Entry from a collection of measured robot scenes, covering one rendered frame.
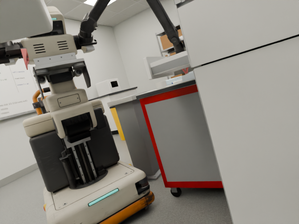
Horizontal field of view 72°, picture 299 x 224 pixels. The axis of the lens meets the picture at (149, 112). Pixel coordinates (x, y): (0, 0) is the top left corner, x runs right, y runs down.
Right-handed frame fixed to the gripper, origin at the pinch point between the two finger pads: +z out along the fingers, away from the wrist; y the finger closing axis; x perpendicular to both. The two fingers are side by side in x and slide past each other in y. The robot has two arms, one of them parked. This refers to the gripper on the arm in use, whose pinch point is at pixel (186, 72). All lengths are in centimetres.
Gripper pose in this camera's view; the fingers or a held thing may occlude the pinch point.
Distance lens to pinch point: 136.1
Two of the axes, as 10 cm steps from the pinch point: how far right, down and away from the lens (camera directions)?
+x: -8.9, 2.5, 3.8
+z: 3.1, 9.4, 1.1
